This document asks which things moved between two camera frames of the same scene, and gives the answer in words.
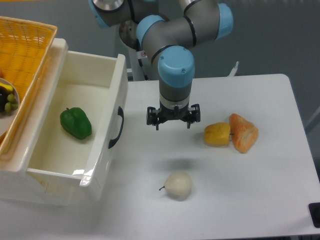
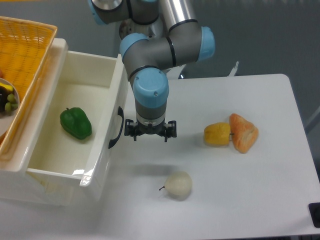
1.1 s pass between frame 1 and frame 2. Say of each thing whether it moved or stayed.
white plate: stayed
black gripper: moved
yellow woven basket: stayed
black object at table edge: stayed
